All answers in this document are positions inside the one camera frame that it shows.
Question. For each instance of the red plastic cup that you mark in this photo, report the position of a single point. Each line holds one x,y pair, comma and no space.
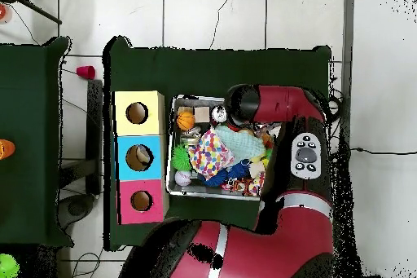
85,72

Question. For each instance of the orange toy basketball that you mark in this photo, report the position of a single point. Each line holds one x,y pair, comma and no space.
185,120

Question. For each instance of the wooden block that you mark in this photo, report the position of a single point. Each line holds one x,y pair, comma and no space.
202,114

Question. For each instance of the white toy baseball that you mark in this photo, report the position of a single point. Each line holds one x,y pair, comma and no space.
182,178

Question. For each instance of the large green spiky ball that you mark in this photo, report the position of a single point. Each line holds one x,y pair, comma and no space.
180,157

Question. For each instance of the dark green table cloth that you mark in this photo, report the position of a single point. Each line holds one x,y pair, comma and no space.
29,95
195,72

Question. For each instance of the red round object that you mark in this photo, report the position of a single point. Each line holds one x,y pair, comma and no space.
2,11

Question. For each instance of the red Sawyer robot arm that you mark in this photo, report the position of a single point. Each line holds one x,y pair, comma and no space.
280,105

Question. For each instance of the silver mesh bin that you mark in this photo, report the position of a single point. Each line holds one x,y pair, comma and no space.
187,190

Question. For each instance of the blue spiky ball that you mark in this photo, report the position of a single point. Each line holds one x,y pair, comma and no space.
215,178

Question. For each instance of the polka-dot cloth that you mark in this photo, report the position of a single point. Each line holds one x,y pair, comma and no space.
210,154

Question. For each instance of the green round object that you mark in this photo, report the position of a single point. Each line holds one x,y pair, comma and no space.
8,268

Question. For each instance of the wooden box with three holes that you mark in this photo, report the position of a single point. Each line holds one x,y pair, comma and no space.
153,121

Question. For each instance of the mint waffle cloth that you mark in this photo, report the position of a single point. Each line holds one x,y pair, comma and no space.
241,142

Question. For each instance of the orange object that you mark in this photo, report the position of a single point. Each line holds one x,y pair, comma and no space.
6,149

